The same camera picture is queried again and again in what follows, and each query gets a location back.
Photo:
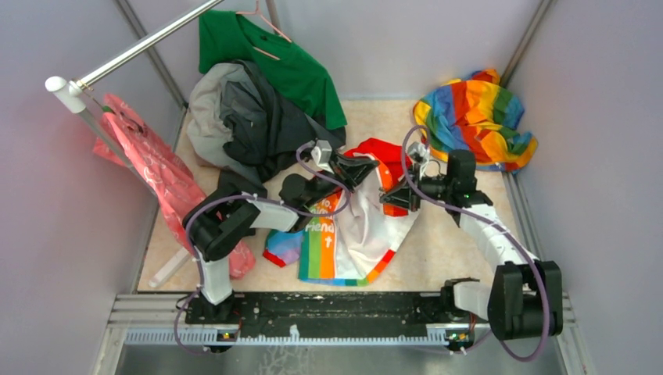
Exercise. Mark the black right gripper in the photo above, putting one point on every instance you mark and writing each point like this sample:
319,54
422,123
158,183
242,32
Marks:
401,197

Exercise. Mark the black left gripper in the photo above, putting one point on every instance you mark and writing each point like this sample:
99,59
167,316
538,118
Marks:
351,170

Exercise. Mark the red white cartoon jacket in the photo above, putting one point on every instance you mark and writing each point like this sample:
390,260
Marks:
354,237

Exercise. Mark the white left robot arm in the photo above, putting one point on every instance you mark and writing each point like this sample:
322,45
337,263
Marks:
217,225

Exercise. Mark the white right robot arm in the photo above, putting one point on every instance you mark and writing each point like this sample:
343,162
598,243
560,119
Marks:
525,296

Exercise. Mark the dark grey jacket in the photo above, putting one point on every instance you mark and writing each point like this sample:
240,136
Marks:
240,122

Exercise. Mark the rainbow striped garment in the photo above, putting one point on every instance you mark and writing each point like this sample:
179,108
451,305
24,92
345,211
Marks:
476,114

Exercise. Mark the green t-shirt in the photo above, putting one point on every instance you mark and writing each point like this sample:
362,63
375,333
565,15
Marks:
225,36

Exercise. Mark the pink clothes hanger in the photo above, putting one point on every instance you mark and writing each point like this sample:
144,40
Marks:
266,14

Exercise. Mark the pink patterned garment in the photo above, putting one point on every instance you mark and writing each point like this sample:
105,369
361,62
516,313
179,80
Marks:
163,171

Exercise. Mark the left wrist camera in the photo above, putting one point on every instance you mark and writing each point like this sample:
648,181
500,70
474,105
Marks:
321,154

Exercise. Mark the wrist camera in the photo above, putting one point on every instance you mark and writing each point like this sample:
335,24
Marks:
419,154
321,154

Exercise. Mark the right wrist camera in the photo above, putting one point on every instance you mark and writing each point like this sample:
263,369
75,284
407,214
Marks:
419,154

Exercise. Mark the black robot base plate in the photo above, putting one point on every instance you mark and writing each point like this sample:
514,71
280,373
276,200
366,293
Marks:
340,315

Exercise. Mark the aluminium frame rail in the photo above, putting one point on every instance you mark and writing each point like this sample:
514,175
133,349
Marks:
145,335

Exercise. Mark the silver clothes rail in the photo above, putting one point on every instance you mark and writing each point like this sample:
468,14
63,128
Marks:
69,91

